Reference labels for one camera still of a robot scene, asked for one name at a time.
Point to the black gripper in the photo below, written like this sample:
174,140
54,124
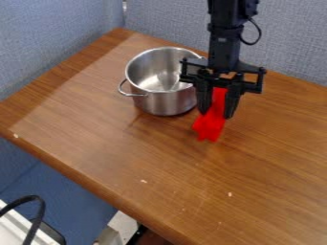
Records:
225,71

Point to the red star-shaped block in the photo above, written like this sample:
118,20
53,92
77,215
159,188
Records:
209,124

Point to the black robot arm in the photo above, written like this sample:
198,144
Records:
230,14

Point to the stainless steel pot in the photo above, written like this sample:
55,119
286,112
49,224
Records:
153,81

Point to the white box with black part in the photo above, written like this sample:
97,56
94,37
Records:
19,231

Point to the white table leg bracket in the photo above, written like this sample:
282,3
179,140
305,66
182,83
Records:
123,231

